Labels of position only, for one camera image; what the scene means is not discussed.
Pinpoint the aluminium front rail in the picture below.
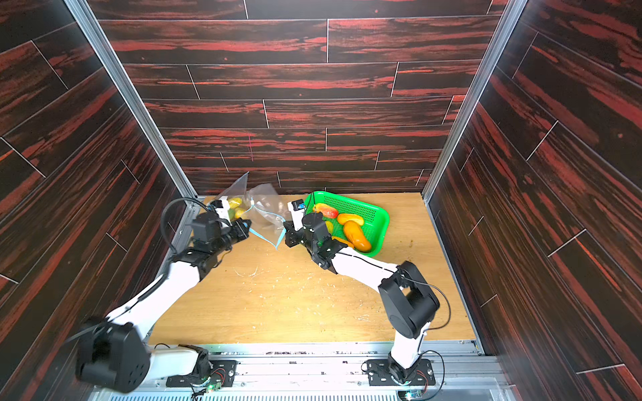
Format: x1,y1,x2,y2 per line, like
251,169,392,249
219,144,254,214
90,349,518,400

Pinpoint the left black cable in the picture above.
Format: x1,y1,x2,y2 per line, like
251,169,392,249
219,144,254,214
159,197,212,252

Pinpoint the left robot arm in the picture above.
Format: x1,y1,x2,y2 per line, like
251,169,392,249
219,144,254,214
75,212,251,394

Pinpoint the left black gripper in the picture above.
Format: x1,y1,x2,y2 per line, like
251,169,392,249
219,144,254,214
209,217,251,258

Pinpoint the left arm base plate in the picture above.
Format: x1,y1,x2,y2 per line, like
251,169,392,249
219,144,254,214
166,359,238,391

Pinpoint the green plastic basket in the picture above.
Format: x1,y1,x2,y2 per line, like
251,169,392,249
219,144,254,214
304,190,390,257

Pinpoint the red yellow mango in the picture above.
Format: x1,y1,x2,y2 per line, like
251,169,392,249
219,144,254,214
313,203,339,219

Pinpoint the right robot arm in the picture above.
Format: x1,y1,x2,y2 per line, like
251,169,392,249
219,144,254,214
284,211,441,382

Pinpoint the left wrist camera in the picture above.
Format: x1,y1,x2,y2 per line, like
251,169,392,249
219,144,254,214
208,196,231,222

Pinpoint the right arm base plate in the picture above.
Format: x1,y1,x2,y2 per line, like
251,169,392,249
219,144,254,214
361,358,436,387

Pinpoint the clear zip bag blue zipper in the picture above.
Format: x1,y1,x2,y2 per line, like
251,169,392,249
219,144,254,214
215,173,248,223

